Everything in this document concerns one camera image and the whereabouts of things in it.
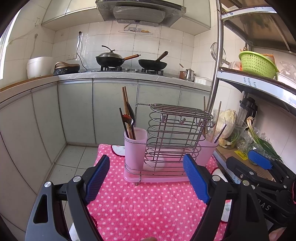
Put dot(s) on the metal shelf unit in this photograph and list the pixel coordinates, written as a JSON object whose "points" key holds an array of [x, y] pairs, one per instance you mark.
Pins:
{"points": [[262, 27]]}

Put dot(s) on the range hood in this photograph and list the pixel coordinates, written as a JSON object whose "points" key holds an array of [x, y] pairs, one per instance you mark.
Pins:
{"points": [[151, 13]]}

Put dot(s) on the brown ceramic cup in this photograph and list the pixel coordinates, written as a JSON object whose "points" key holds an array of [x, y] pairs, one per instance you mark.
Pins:
{"points": [[182, 72]]}

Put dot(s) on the metal wire dish rack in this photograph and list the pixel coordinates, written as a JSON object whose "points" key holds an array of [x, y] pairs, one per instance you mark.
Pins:
{"points": [[177, 127]]}

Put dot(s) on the green plastic basket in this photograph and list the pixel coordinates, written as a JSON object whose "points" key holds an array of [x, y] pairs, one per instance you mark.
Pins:
{"points": [[257, 64]]}

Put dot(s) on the pink left utensil cup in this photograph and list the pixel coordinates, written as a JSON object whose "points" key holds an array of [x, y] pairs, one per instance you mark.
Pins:
{"points": [[135, 150]]}

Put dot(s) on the pink right utensil cup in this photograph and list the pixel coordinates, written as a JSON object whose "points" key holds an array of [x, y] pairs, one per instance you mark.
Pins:
{"points": [[206, 151]]}

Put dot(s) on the black gold cooker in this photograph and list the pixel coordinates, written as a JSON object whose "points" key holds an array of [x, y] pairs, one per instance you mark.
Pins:
{"points": [[62, 68]]}

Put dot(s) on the white enamel tray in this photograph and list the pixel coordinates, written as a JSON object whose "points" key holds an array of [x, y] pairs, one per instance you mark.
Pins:
{"points": [[203, 81]]}

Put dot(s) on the pink drip tray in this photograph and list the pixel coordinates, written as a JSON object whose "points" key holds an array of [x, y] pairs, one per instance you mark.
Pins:
{"points": [[165, 165]]}

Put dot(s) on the metal strainer ladle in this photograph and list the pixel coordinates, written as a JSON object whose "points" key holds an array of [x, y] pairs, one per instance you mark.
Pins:
{"points": [[214, 52]]}

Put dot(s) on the light wooden chopstick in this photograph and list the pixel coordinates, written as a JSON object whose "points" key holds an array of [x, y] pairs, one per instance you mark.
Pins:
{"points": [[124, 102]]}

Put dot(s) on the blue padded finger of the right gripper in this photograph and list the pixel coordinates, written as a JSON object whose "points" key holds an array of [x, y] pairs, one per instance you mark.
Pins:
{"points": [[260, 160]]}

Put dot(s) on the white rice cooker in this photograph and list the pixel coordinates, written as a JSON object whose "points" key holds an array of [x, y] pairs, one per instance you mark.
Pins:
{"points": [[40, 66]]}

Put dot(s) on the brown wooden chopstick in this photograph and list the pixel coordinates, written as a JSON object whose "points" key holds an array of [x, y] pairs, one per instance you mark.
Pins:
{"points": [[126, 95]]}

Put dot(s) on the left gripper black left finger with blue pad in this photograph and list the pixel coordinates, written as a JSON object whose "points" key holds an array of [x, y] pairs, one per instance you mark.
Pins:
{"points": [[47, 220]]}

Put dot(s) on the pink utensil cup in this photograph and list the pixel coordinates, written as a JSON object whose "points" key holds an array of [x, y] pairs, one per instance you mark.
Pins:
{"points": [[206, 151], [135, 150]]}

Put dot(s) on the person's right hand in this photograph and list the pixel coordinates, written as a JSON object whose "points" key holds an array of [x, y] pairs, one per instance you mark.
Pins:
{"points": [[275, 235]]}

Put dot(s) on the green onions in bag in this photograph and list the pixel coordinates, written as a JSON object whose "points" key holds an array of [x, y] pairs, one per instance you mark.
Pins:
{"points": [[250, 140]]}

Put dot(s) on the black blender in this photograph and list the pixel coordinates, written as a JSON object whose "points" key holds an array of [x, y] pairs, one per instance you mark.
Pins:
{"points": [[246, 109]]}

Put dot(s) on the black frying pan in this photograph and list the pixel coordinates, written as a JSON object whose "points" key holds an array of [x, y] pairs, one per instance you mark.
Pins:
{"points": [[155, 65]]}

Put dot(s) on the steel kettle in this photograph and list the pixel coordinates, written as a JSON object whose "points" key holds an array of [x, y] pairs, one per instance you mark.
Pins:
{"points": [[189, 75]]}

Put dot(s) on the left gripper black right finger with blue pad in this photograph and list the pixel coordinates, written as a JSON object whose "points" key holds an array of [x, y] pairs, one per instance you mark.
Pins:
{"points": [[246, 220]]}

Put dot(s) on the gold flower spoon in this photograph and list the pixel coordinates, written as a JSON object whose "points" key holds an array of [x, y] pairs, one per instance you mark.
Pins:
{"points": [[128, 120]]}

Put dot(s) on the pink polka dot towel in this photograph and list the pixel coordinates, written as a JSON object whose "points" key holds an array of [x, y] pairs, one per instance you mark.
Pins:
{"points": [[124, 211]]}

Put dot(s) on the black wok with lid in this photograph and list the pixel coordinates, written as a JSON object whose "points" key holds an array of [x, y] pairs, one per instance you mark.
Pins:
{"points": [[111, 59]]}

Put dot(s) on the black plastic spoon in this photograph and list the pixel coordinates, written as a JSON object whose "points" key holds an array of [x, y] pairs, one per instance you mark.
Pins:
{"points": [[131, 114]]}

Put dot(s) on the gas stove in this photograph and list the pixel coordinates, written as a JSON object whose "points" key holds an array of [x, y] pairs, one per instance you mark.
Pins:
{"points": [[120, 69]]}

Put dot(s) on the napa cabbage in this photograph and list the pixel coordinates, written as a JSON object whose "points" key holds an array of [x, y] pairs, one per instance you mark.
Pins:
{"points": [[228, 118]]}

